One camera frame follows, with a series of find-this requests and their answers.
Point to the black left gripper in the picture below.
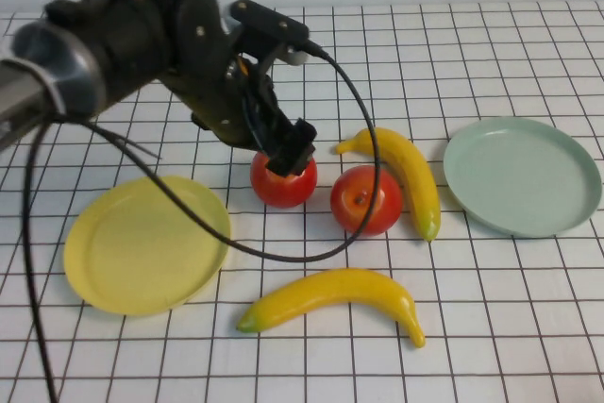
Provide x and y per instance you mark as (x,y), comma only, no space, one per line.
(264,115)

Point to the red apple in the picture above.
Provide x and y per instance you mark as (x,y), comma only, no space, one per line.
(283,191)
(349,207)

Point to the yellow banana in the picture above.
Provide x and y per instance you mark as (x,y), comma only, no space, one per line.
(330,290)
(415,176)

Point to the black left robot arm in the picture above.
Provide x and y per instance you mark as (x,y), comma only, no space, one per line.
(122,35)

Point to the yellow round plate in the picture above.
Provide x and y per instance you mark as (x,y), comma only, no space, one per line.
(141,256)

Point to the pale green round plate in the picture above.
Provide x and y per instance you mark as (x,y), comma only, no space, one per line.
(519,176)

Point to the white grid tablecloth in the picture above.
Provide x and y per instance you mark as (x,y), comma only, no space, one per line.
(472,68)

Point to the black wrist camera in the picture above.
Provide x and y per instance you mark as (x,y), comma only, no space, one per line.
(269,21)

